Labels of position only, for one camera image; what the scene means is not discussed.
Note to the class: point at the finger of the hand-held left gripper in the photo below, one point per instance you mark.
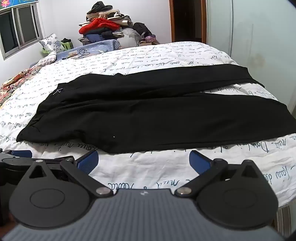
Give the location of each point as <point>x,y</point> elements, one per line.
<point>21,153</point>

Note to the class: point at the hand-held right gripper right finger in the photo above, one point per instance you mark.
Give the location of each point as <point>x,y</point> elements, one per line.
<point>199,161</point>

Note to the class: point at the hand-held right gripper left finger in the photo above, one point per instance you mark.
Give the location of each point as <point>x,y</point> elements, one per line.
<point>87,161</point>

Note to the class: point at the black pants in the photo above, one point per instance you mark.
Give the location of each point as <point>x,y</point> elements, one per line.
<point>138,111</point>

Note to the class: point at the red floral blanket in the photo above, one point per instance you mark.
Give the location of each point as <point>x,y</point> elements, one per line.
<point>13,83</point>

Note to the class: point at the white script-print bed sheet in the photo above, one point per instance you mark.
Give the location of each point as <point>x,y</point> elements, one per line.
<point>161,58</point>

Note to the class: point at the light blue quilt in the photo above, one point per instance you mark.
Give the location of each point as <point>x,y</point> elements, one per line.
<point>101,47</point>

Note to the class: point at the blue floral pillow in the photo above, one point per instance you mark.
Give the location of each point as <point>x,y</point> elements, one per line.
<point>50,42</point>

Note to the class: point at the green plastic stool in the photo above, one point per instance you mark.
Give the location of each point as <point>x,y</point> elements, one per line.
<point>66,45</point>

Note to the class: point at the sliding glass window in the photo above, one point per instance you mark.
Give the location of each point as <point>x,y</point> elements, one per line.
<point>18,30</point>

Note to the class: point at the clear plastic bag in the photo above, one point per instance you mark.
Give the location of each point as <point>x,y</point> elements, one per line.
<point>130,34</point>

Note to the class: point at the pile of folded clothes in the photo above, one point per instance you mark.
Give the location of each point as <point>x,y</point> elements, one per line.
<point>101,25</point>

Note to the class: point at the white wardrobe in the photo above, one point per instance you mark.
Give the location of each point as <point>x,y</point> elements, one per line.
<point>254,34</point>

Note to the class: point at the black bag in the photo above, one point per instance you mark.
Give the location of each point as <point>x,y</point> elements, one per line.
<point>141,29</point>

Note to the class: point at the wooden door frame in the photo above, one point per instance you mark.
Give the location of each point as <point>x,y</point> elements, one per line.
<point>188,20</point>

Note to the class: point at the colourful wall poster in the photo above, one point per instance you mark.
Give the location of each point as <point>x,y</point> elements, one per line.
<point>13,3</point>

